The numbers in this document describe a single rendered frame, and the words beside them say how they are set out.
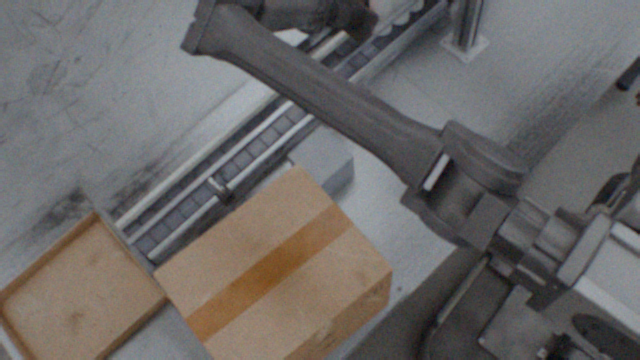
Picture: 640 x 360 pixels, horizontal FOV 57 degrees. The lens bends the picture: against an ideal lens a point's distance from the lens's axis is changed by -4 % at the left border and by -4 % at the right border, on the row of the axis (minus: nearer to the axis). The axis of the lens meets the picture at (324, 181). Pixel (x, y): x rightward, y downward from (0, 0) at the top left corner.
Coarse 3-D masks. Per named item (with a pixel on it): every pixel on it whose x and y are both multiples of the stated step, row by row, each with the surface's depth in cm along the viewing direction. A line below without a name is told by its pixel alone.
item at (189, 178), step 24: (432, 0) 143; (408, 24) 140; (336, 48) 139; (384, 48) 139; (336, 72) 137; (264, 120) 133; (288, 120) 133; (264, 144) 131; (240, 168) 129; (168, 192) 128; (144, 216) 126; (168, 216) 126; (144, 240) 124
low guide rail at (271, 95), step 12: (336, 36) 136; (348, 36) 138; (324, 48) 135; (252, 108) 130; (240, 120) 130; (228, 132) 129; (216, 144) 128; (204, 156) 128; (180, 168) 126; (192, 168) 128; (168, 180) 125; (156, 192) 124; (144, 204) 124; (132, 216) 123; (120, 228) 123
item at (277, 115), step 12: (396, 12) 132; (384, 24) 131; (372, 36) 130; (360, 48) 130; (348, 60) 129; (288, 108) 125; (276, 120) 125; (252, 132) 123; (264, 132) 124; (240, 144) 122; (228, 156) 121; (216, 168) 120; (204, 180) 120; (192, 192) 119; (168, 204) 118; (156, 216) 117; (144, 228) 116; (132, 240) 115
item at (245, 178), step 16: (432, 16) 142; (416, 32) 142; (400, 48) 142; (368, 64) 137; (384, 64) 141; (352, 80) 136; (368, 80) 141; (304, 128) 134; (288, 144) 133; (256, 160) 130; (272, 160) 133; (240, 176) 128; (256, 176) 132; (208, 208) 126; (192, 224) 126; (176, 240) 126; (160, 256) 125
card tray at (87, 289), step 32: (96, 224) 131; (64, 256) 129; (96, 256) 128; (128, 256) 128; (32, 288) 126; (64, 288) 126; (96, 288) 125; (128, 288) 125; (0, 320) 122; (32, 320) 124; (64, 320) 123; (96, 320) 123; (128, 320) 122; (32, 352) 121; (64, 352) 121; (96, 352) 120
